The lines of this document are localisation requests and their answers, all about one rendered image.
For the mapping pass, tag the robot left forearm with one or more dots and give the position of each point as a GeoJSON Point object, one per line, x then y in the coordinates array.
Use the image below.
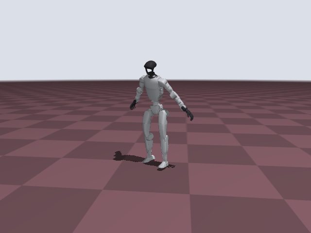
{"type": "Point", "coordinates": [179, 101]}

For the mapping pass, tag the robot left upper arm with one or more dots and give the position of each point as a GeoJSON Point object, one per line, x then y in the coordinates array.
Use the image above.
{"type": "Point", "coordinates": [164, 83]}

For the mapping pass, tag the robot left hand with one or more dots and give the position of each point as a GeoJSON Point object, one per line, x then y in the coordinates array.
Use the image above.
{"type": "Point", "coordinates": [188, 112]}

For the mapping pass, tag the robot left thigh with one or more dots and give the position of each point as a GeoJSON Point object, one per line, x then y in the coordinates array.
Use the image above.
{"type": "Point", "coordinates": [162, 122]}

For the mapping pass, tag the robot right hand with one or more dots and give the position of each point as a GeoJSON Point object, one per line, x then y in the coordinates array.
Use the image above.
{"type": "Point", "coordinates": [133, 105]}

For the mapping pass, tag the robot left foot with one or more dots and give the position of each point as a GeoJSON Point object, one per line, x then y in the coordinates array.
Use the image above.
{"type": "Point", "coordinates": [163, 164]}

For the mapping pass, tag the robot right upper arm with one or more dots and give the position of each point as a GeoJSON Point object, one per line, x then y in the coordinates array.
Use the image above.
{"type": "Point", "coordinates": [141, 85]}

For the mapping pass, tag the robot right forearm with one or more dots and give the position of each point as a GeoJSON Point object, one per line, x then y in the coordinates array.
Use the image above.
{"type": "Point", "coordinates": [137, 96]}

